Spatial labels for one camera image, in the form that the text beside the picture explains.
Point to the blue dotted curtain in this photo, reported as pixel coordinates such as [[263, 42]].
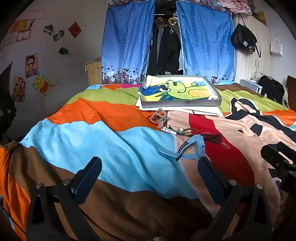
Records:
[[127, 46], [203, 41]]

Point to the cartoon character wall poster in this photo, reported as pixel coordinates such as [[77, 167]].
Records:
[[31, 65]]

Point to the red framed certificate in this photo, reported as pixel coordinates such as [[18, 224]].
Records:
[[24, 35]]

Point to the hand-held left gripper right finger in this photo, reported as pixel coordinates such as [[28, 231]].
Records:
[[209, 178]]

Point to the green hanging ornament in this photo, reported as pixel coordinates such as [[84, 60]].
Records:
[[63, 51]]

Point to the white appliance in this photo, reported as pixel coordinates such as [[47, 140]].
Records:
[[251, 86]]

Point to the small wall photo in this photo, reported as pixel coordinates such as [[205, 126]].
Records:
[[58, 35], [49, 29]]

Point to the family picture wall poster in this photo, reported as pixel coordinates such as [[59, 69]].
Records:
[[19, 89]]

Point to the stack of white paper sheets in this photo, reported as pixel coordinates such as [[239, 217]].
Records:
[[208, 110]]

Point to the red diamond wall paper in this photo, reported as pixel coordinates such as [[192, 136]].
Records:
[[75, 29]]

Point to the white braided hair clip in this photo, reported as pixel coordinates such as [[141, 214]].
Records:
[[168, 131]]

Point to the black jacket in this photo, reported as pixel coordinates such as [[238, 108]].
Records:
[[271, 89]]

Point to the wooden headboard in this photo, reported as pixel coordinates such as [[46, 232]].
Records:
[[291, 90]]

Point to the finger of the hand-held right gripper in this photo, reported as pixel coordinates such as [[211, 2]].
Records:
[[272, 156], [288, 148]]

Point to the yellow orange wall paper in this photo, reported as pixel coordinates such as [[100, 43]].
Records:
[[20, 25]]

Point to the white wardrobe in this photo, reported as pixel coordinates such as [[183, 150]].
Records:
[[245, 64]]

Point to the dark hanging clothes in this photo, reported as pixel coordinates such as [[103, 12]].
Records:
[[168, 46]]

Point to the pink cloth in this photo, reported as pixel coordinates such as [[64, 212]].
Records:
[[235, 5]]

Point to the colourful printed blanket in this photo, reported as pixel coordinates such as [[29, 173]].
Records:
[[129, 148]]

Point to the yellow cartoon wall poster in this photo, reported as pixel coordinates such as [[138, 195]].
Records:
[[42, 84]]

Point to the wooden cabinet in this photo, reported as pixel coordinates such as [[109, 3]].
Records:
[[93, 74]]

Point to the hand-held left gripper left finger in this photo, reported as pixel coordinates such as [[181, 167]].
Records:
[[89, 178]]

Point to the white paper bag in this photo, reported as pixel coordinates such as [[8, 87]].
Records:
[[276, 48]]

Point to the black shoulder bag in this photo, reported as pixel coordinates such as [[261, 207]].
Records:
[[242, 38]]

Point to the white shallow tray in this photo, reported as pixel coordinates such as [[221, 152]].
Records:
[[180, 103]]

